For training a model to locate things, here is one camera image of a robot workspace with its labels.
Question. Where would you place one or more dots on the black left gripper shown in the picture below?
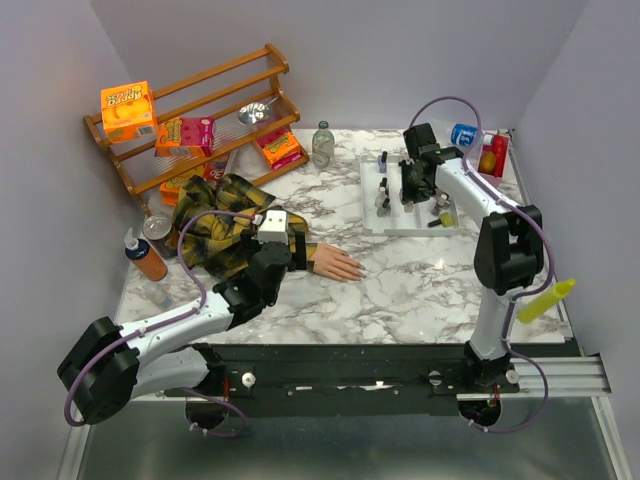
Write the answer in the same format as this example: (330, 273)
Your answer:
(298, 261)

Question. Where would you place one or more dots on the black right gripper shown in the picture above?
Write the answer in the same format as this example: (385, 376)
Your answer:
(408, 194)

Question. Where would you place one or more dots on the yellow plaid shirt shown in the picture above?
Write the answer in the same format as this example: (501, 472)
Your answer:
(216, 217)

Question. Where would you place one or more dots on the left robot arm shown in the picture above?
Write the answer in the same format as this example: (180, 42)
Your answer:
(111, 364)

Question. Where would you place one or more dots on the yellow object behind arm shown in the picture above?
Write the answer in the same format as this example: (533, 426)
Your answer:
(546, 301)

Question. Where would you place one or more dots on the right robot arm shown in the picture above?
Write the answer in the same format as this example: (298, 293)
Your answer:
(509, 250)

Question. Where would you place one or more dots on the mannequin hand with long nails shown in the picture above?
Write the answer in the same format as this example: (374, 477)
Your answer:
(334, 263)

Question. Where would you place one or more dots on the white polish bottle white cap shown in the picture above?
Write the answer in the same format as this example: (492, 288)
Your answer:
(383, 187)

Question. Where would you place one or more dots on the silver glitter bottle black cap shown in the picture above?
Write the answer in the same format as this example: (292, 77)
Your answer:
(382, 204)

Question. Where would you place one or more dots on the purple polish bottle back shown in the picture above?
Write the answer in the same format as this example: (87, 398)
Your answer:
(382, 162)

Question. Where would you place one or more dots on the yellow polish bottle black cap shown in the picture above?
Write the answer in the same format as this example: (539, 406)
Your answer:
(444, 220)

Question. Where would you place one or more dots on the white plastic organizer tray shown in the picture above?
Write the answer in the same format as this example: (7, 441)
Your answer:
(405, 220)

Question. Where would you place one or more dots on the plastic water bottle blue label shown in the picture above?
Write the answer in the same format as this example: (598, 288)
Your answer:
(460, 135)

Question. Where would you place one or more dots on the yellow lemon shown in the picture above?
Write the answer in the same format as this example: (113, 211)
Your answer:
(487, 163)

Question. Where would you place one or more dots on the red ketchup bottle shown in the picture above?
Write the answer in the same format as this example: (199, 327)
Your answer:
(499, 149)

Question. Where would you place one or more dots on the glass bottle with cap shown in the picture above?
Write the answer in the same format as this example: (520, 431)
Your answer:
(323, 146)

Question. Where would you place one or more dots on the red white package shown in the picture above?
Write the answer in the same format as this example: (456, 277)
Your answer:
(215, 169)

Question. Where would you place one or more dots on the small clear bottle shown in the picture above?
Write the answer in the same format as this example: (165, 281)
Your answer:
(155, 293)

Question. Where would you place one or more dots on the orange pink box lower shelf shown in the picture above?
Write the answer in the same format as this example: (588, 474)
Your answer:
(279, 148)

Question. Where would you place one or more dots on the metal soda can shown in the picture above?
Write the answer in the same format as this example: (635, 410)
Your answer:
(159, 231)

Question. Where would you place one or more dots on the orange box bottom shelf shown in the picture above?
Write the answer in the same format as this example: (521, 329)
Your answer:
(170, 190)

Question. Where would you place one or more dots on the orange spray bottle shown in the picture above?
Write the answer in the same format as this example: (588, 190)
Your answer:
(144, 257)

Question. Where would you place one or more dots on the wooden shelf rack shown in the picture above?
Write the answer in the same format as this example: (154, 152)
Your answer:
(218, 92)

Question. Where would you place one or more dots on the metal spoon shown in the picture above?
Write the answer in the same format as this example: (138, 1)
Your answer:
(256, 112)

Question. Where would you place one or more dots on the pink orange sponge box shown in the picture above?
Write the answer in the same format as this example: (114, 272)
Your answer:
(186, 137)

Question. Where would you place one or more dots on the orange scrub box large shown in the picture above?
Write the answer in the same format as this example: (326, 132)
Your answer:
(128, 112)

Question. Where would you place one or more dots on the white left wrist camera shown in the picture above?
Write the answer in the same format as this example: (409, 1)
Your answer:
(274, 227)

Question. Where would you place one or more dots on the black mounting rail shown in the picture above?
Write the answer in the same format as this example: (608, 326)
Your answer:
(322, 381)

